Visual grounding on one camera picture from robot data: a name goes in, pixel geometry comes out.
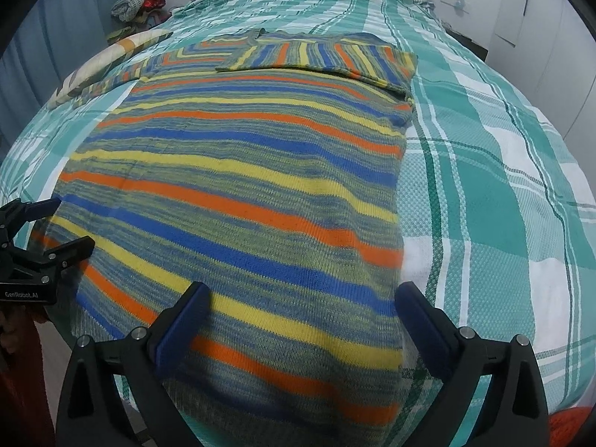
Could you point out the person's left forearm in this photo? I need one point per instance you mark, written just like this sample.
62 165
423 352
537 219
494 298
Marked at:
21 372

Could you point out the blue curtain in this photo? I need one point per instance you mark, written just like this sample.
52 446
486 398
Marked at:
37 56

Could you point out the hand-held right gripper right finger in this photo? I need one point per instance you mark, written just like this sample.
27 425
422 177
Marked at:
428 330

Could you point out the green plaid bedspread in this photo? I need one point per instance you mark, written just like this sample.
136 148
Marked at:
489 195

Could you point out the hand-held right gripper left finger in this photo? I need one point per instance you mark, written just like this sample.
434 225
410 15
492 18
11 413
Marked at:
179 321

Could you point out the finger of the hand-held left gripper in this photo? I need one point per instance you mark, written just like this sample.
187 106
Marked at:
60 251
32 209

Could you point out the striped knit sweater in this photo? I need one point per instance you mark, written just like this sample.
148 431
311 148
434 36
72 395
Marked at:
242 205

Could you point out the person's orange fleece pants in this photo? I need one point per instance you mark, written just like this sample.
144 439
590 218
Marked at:
575 421

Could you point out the white wardrobe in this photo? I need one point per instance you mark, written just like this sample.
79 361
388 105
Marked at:
545 32

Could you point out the patterned cream throw pillow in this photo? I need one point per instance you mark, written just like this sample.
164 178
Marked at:
107 58

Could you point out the pile of clothes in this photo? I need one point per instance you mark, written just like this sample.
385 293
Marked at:
137 7

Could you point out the wall switch with blue hook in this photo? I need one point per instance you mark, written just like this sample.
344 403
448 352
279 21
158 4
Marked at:
458 2

